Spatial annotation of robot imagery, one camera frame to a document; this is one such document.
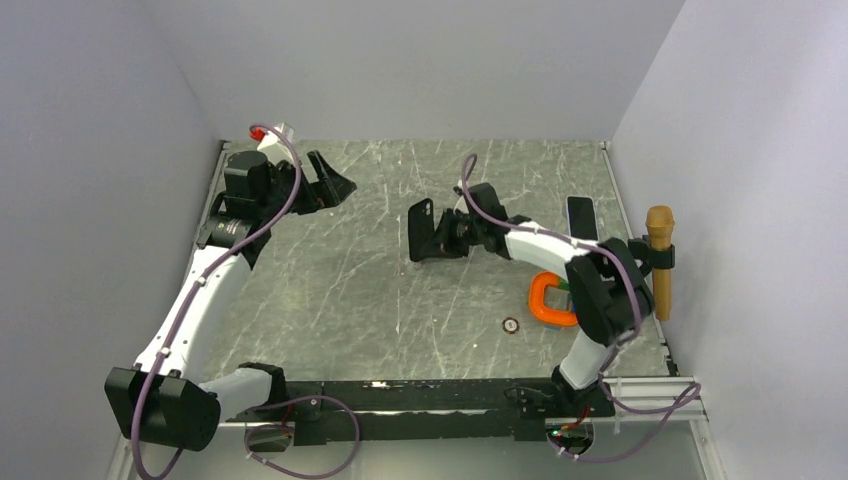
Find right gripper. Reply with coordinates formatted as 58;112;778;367
421;209;484;259

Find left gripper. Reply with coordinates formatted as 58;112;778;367
258;150;356;223

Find black phone case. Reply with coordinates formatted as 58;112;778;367
407;198;436;262

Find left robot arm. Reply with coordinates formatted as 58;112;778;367
104;150;357;451

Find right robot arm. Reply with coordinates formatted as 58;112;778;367
407;183;655;416

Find small round brown coin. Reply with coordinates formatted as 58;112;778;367
502;317;520;334

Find orange curved toy track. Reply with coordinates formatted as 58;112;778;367
527;271;578;329

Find brown microphone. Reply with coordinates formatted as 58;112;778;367
645;205;675;321

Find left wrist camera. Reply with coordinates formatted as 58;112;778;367
249;123;294;164

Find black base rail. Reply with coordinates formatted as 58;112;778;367
224;377;615;446

